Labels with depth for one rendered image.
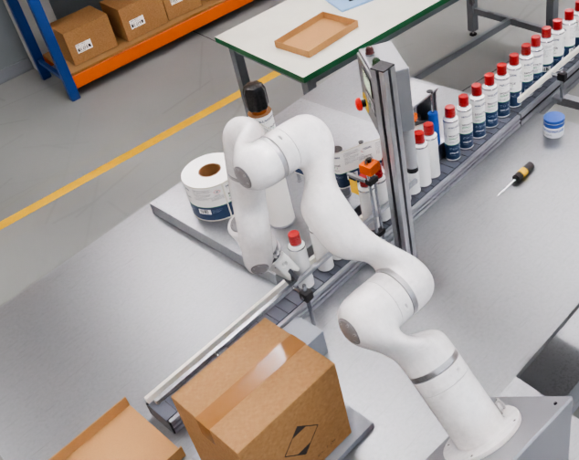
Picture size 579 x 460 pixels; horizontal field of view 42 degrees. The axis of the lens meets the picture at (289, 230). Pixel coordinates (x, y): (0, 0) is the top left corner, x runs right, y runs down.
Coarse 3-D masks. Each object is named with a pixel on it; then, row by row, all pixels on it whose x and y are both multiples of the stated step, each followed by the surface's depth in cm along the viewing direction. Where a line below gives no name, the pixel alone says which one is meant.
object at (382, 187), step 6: (378, 174) 229; (384, 180) 230; (378, 186) 231; (384, 186) 232; (378, 192) 232; (384, 192) 233; (384, 198) 234; (384, 216) 238; (390, 216) 240; (384, 222) 240
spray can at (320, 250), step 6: (312, 234) 218; (312, 240) 220; (318, 240) 219; (312, 246) 224; (318, 246) 221; (318, 252) 223; (324, 252) 222; (318, 258) 225; (330, 258) 225; (324, 264) 225; (330, 264) 226; (324, 270) 227; (330, 270) 227
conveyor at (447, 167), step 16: (512, 112) 272; (496, 128) 267; (480, 144) 261; (464, 160) 257; (384, 224) 239; (320, 272) 228; (336, 272) 227; (288, 304) 221; (272, 320) 217; (240, 336) 215
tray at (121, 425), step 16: (112, 416) 206; (128, 416) 206; (96, 432) 204; (112, 432) 203; (128, 432) 202; (144, 432) 201; (160, 432) 200; (64, 448) 198; (80, 448) 201; (96, 448) 200; (112, 448) 199; (128, 448) 198; (144, 448) 197; (160, 448) 196; (176, 448) 195
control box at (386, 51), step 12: (360, 48) 205; (384, 48) 202; (360, 60) 203; (384, 60) 197; (396, 60) 196; (360, 72) 208; (396, 72) 193; (408, 72) 193; (372, 84) 194; (408, 84) 195; (408, 96) 197; (408, 108) 200; (372, 120) 210; (408, 120) 202
